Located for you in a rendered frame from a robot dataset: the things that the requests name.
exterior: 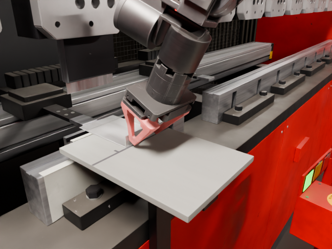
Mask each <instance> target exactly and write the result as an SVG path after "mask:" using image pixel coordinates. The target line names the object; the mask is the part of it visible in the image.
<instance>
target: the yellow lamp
mask: <svg viewBox="0 0 332 249"><path fill-rule="evenodd" d="M322 163H323V161H321V162H320V163H319V164H318V165H317V166H316V169H315V174H314V178H313V181H314V180H315V179H316V178H317V177H318V176H319V175H320V171H321V167H322Z"/></svg>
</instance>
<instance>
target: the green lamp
mask: <svg viewBox="0 0 332 249"><path fill-rule="evenodd" d="M313 172H314V170H312V171H311V172H310V173H309V174H308V175H307V176H306V180H305V185H304V189H303V192H304V191H305V190H306V189H307V187H308V186H309V185H310V184H311V180H312V176H313Z"/></svg>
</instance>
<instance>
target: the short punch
mask: <svg viewBox="0 0 332 249"><path fill-rule="evenodd" d="M56 41H57V48H58V55H59V62H60V69H61V75H62V81H63V82H65V83H66V90H67V94H70V93H74V92H78V91H82V90H86V89H89V88H93V87H97V86H101V85H105V84H108V83H113V73H114V72H115V71H116V70H115V56H114V42H113V34H108V35H98V36H89V37H80V38H70V39H61V40H56Z"/></svg>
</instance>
